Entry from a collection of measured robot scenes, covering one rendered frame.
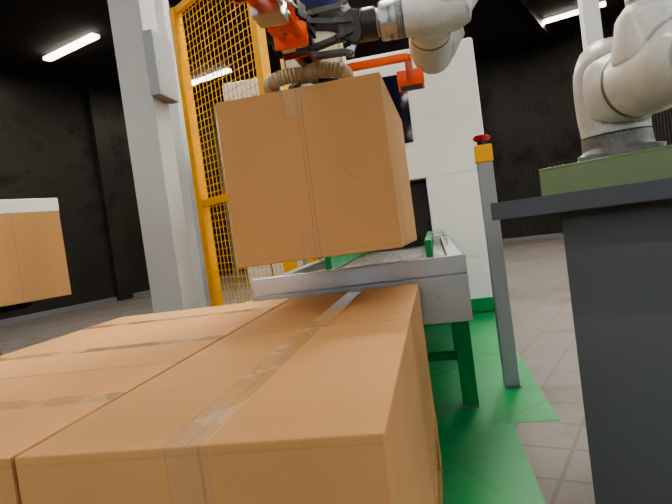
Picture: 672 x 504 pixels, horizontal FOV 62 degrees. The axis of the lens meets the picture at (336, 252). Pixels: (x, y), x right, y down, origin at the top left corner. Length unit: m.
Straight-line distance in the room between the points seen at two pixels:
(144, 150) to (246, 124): 1.48
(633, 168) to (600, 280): 0.26
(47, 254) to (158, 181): 0.61
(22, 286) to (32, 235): 0.20
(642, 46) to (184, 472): 1.09
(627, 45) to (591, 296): 0.54
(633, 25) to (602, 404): 0.82
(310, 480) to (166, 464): 0.15
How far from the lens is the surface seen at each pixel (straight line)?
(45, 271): 2.49
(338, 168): 1.29
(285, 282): 1.84
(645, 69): 1.26
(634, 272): 1.39
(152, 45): 2.85
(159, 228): 2.76
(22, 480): 0.71
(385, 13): 1.36
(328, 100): 1.32
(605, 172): 1.35
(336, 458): 0.56
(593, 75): 1.43
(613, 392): 1.46
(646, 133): 1.46
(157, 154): 2.77
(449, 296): 1.78
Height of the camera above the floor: 0.74
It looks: 2 degrees down
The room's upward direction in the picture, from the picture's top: 8 degrees counter-clockwise
